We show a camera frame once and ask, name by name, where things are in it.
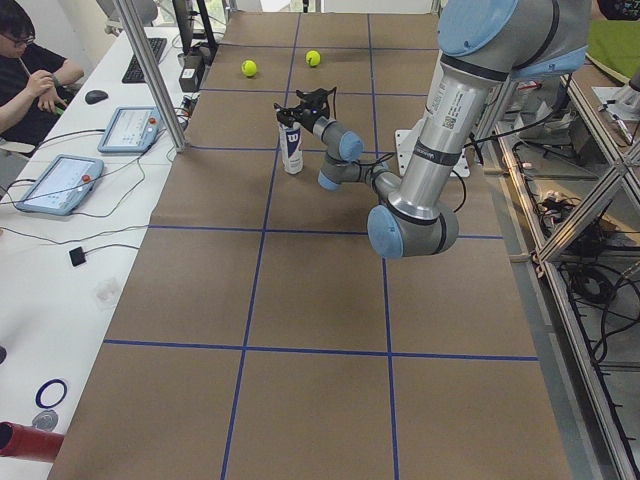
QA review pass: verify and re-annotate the teach pendant farther from post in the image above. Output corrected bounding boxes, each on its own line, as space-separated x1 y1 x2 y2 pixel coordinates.
15 154 104 216

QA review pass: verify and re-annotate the black computer mouse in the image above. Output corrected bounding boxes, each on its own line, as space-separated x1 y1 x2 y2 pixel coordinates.
84 89 109 105

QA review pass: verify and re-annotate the Wilson tennis ball can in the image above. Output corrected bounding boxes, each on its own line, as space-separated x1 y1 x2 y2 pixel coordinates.
278 122 304 175

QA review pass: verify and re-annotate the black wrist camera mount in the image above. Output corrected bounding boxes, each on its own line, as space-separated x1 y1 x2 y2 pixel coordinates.
296 88 330 110

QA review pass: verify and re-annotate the black monitor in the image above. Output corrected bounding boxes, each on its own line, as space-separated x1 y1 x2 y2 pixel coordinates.
172 0 218 58

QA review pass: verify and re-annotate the yellow tennis ball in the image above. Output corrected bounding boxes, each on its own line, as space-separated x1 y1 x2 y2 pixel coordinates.
305 50 321 68
241 59 258 78

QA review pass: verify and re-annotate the black keyboard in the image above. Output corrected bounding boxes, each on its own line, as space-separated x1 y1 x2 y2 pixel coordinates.
121 36 169 85

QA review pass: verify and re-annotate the small black square pad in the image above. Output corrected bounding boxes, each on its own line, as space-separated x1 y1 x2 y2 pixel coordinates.
69 247 86 267

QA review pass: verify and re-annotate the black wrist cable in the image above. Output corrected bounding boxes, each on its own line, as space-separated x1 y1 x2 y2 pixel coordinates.
319 88 468 221

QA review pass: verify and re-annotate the teach pendant near post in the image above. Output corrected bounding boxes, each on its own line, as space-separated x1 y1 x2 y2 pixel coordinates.
97 106 163 154

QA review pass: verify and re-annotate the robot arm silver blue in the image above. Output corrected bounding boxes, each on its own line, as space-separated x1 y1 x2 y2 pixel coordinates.
274 1 591 258

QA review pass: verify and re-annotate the red cylinder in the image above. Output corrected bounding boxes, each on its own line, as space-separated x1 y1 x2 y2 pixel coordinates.
1 422 65 463

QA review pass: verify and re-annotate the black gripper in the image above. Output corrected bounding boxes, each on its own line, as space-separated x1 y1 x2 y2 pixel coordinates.
273 103 323 132

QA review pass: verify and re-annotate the person in black shirt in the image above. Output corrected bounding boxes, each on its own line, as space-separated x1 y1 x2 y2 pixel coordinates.
1 1 84 146

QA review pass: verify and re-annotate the black box with label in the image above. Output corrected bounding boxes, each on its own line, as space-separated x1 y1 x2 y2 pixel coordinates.
179 53 205 93

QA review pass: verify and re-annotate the blue tape ring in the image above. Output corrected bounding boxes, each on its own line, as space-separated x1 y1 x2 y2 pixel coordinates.
34 378 69 409

